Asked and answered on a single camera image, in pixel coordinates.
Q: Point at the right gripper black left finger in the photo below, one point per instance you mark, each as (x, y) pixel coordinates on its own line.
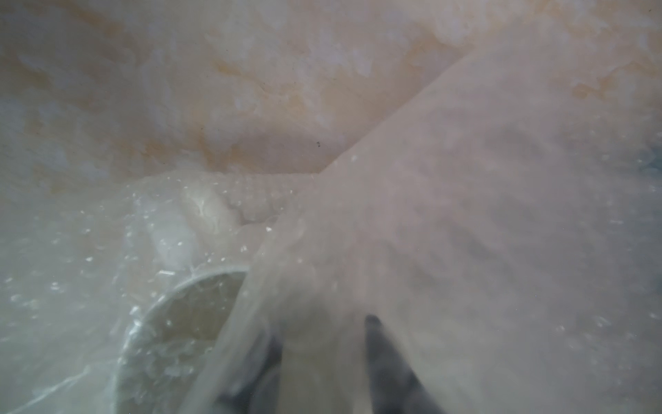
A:
(257, 389)

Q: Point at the clear bubble wrap sheet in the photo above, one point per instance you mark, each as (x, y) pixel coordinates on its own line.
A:
(504, 225)

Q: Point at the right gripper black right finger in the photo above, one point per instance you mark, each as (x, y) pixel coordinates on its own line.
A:
(393, 385)

